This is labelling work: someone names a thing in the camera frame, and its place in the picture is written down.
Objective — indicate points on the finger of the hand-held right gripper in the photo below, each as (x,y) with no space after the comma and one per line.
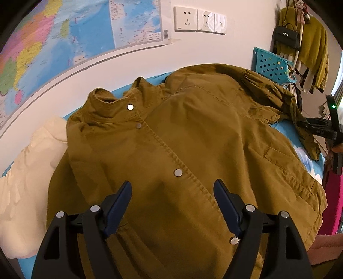
(313,126)

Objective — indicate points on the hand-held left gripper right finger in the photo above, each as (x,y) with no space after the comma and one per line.
(224,205)

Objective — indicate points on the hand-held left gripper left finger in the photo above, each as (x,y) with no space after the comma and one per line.
(121,202)

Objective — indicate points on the mustard brown jacket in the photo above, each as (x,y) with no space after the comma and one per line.
(160,134)

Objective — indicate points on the blue bed sheet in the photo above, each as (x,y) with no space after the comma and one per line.
(286,134)

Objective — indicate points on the striped hanging cloth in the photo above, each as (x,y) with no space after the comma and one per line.
(304,77)

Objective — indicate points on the olive yellow hanging sweater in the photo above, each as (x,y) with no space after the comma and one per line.
(313,48)

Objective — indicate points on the blue perforated plastic basket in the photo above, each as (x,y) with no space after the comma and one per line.
(268,64)

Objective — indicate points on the pink cloth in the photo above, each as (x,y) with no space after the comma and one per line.
(333,204)

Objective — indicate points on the black handbag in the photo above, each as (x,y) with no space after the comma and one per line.
(285,36)

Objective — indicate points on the white wall socket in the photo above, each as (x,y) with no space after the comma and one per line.
(185,18)
(220,23)
(205,21)

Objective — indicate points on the colourful wall map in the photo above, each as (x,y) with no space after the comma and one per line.
(53,40)

